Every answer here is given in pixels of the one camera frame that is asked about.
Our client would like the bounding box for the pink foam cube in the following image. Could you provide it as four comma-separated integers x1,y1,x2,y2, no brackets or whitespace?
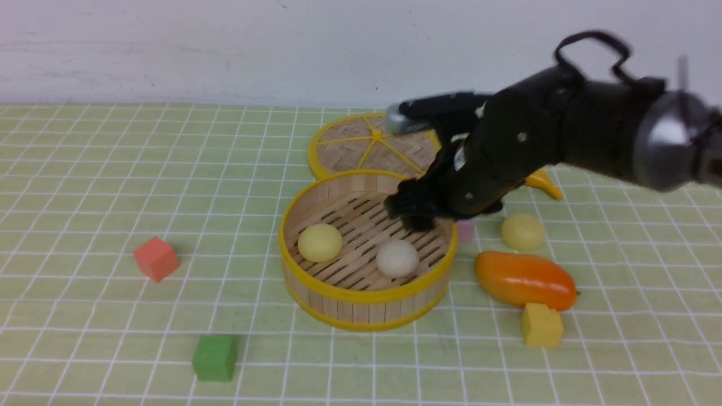
456,219,476,245

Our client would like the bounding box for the green checkered tablecloth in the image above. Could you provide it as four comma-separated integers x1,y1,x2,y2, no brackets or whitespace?
1,104,721,405

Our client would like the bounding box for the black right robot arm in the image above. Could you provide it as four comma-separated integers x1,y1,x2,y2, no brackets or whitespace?
385,67,720,231

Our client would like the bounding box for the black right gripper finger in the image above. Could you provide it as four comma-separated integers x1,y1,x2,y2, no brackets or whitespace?
385,178,446,232

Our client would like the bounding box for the yellow bun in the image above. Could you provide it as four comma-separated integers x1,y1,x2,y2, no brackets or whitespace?
297,223,343,263
500,213,547,251

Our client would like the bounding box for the bamboo steamer lid yellow rim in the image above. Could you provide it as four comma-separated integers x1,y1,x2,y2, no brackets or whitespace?
307,113,441,180

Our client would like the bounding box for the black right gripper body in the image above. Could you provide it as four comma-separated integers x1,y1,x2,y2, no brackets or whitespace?
429,68,570,219

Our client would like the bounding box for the orange toy mango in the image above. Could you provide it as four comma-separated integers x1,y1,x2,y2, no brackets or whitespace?
474,251,578,312

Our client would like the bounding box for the bamboo steamer tray yellow rim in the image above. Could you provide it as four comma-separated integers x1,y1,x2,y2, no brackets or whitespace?
278,170,459,332

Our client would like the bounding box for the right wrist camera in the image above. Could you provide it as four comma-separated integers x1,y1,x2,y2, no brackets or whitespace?
386,91,492,136

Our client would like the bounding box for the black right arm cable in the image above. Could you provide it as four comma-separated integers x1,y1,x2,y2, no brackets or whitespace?
553,31,638,85

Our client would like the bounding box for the white bun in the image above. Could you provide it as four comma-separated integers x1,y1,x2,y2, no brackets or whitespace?
376,240,420,279

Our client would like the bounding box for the green cube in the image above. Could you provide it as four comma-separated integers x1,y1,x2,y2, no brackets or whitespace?
192,334,237,382

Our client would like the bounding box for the red cube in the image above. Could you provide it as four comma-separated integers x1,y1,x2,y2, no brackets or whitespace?
133,236,180,283

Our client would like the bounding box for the yellow toy banana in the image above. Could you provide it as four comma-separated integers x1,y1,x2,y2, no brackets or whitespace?
523,169,564,201

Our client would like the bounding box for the yellow cube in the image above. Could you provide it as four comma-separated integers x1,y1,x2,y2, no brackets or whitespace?
521,303,564,348

